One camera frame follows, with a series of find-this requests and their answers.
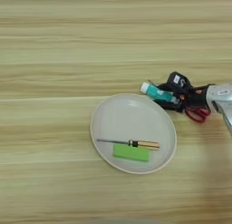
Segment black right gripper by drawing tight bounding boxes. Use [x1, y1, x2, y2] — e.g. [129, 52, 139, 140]
[153, 83, 211, 113]

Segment white teal glue stick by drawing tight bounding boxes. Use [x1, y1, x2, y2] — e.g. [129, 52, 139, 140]
[140, 82, 179, 104]

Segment red handled scissors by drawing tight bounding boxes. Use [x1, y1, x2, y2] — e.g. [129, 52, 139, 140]
[147, 79, 212, 124]

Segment green rectangular block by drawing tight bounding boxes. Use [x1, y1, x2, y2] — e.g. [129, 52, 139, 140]
[112, 143, 150, 162]

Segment black box with white label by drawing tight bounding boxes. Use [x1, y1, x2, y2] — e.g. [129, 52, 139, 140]
[166, 71, 192, 92]

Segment round beige plate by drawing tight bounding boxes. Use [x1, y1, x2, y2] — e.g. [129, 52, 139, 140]
[89, 93, 178, 175]

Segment yellow handled screwdriver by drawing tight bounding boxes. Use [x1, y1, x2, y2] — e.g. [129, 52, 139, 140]
[95, 138, 160, 151]

